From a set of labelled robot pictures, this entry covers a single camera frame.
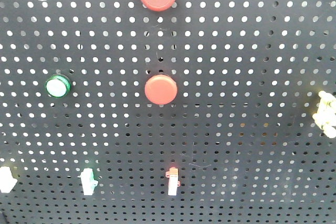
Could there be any lower red round button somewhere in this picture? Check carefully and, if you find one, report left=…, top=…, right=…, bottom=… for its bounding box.
left=144, top=74, right=178, bottom=105

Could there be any yellow toggle switch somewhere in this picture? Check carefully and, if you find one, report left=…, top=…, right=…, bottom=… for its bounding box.
left=312, top=91, right=336, bottom=138

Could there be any black perforated pegboard panel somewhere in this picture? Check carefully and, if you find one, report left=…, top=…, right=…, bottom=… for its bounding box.
left=1, top=0, right=335, bottom=223

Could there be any green round button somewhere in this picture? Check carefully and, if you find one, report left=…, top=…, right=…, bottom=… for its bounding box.
left=45, top=74, right=71, bottom=98

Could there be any white rocker switch left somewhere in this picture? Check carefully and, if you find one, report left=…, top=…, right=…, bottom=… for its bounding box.
left=0, top=166, right=17, bottom=194

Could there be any white green rocker switch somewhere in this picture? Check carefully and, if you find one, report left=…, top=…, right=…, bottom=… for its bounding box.
left=79, top=168, right=98, bottom=196

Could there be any white red rocker switch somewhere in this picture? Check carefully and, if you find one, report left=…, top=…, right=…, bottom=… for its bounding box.
left=165, top=167, right=181, bottom=196

